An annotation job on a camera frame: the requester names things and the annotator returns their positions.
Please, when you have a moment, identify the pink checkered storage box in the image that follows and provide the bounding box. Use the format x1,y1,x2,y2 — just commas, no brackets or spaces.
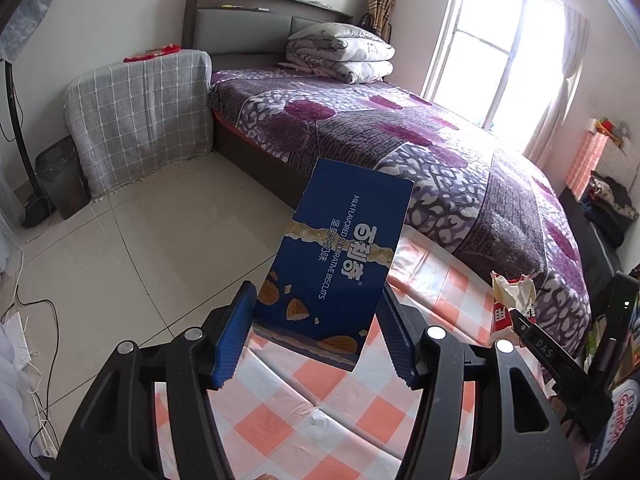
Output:
565,119,639,200

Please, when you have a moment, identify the plaid beige coat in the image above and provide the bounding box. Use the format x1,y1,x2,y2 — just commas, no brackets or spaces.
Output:
368,0,396,41

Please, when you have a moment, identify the window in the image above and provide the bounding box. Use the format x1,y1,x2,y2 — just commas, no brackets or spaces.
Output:
424,0,564,152

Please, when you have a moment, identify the bed with purple blanket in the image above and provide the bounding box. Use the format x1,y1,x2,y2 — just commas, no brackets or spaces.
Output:
208,67,591,354

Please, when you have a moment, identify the black floor cable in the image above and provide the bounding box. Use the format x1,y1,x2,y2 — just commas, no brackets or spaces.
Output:
0,284,64,461

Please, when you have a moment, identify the pile of folded clothes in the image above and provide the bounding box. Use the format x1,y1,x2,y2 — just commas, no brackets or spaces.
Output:
580,171,639,249

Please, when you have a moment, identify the black storage bench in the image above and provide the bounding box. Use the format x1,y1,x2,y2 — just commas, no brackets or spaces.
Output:
559,188,622,316

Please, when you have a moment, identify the black floor lamp stand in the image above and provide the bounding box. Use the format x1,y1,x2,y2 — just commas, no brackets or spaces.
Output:
3,61,55,229

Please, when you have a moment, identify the black small bin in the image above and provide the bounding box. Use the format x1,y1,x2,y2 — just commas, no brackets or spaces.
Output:
35,136,90,220

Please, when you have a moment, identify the blue biscuit box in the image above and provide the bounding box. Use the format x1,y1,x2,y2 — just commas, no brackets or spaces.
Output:
254,159,413,372

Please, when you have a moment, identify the upper Ganten water carton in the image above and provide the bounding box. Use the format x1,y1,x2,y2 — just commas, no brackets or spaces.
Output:
585,373,639,478

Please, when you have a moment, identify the dark bed headboard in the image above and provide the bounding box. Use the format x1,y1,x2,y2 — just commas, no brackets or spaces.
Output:
180,0,352,70

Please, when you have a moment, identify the folded floral quilt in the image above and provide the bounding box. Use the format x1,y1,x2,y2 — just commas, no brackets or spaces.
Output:
285,23,395,84

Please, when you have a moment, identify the red crushed milk carton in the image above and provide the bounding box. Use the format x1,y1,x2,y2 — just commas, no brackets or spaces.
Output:
489,271,537,344

